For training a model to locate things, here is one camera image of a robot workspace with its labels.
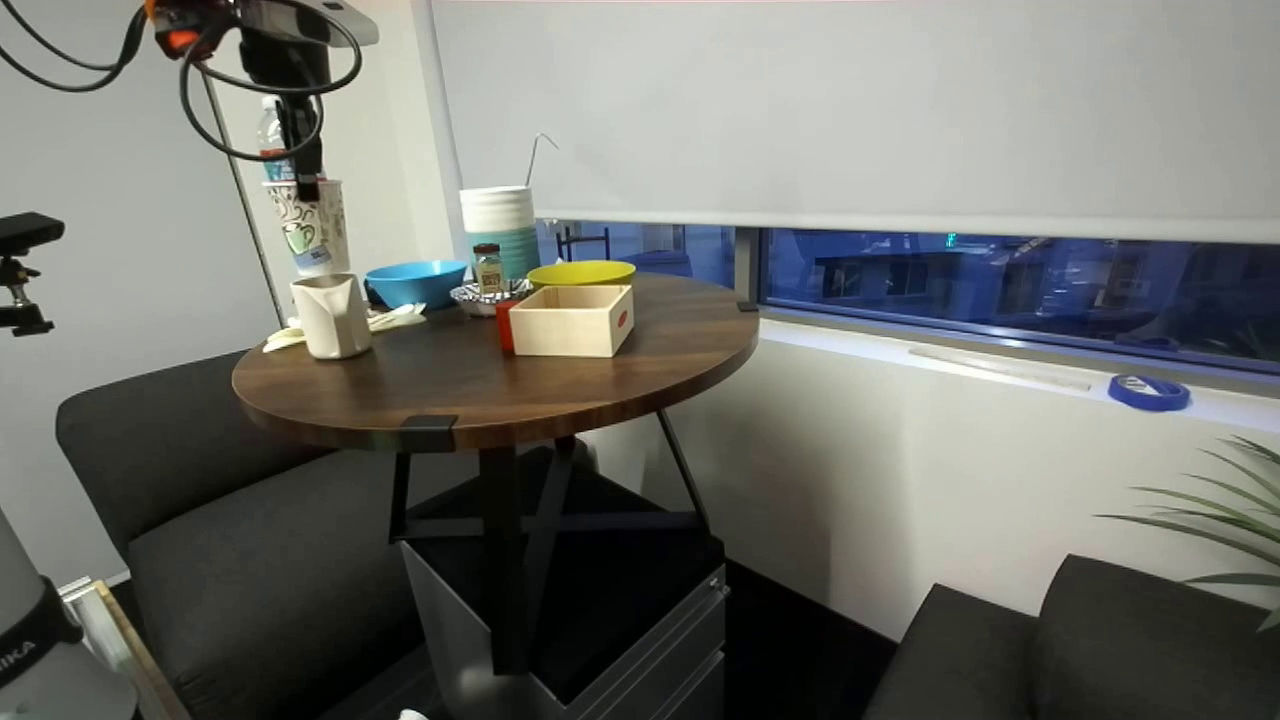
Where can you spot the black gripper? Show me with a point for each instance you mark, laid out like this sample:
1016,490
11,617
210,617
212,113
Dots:
293,84

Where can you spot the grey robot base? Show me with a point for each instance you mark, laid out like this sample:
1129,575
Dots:
40,654

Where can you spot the cream pitcher mug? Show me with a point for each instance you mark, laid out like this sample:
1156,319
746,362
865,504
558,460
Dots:
335,320

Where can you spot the thin grey pole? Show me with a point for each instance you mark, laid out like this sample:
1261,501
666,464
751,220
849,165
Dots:
260,253

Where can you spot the blue bowl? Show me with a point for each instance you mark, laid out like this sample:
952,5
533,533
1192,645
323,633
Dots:
412,280

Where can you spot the white and teal ribbed canister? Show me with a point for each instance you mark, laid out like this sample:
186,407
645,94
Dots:
500,215

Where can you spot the small glass jar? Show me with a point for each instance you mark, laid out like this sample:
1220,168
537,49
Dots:
490,271

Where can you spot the red block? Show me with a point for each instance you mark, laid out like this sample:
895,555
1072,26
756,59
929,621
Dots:
507,329

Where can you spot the yellow bowl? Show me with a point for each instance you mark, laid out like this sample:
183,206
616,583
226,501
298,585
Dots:
580,275

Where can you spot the light wooden box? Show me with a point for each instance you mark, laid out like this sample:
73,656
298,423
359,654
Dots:
575,329

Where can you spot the dark grey sofa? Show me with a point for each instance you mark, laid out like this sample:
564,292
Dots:
1105,654
265,602

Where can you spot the white roller blind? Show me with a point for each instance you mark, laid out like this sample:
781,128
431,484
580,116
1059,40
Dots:
854,106

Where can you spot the grey metal cabinet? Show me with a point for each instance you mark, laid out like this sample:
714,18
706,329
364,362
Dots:
642,654

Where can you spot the blue tape roll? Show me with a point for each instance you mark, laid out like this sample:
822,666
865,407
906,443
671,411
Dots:
1147,391

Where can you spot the green leafy plant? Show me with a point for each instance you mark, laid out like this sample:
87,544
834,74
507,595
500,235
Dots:
1234,522

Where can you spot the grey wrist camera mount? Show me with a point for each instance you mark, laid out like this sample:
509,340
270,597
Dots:
335,22

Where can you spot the black table edge bracket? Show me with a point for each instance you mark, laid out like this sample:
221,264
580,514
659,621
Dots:
431,435
746,307

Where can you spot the black camera on tripod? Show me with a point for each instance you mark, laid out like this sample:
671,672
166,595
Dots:
21,235

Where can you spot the black table leg frame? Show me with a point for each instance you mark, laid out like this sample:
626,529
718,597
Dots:
507,562

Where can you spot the beige frame rail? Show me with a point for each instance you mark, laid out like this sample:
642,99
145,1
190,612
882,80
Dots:
124,654

